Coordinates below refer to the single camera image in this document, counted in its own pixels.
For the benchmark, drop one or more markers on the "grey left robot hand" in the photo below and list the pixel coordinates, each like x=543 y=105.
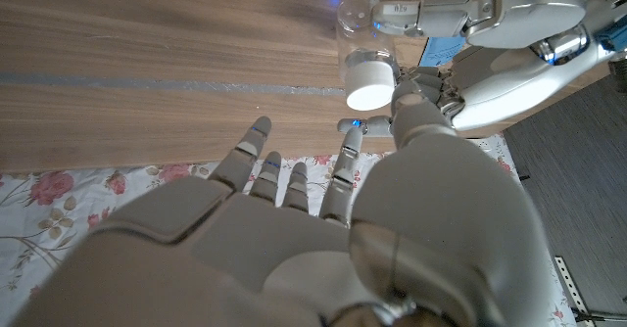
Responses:
x=529 y=18

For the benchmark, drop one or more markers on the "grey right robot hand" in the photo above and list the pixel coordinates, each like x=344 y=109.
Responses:
x=245 y=258

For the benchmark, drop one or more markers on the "clear bottle with white cap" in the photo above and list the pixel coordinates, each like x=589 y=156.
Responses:
x=370 y=84

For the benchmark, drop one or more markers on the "blue card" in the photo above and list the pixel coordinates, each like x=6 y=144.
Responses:
x=438 y=50

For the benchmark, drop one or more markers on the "floral rose backdrop cloth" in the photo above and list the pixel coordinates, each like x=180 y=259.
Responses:
x=49 y=204

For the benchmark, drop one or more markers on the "white perforated metal rail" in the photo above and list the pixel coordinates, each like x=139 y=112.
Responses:
x=570 y=288

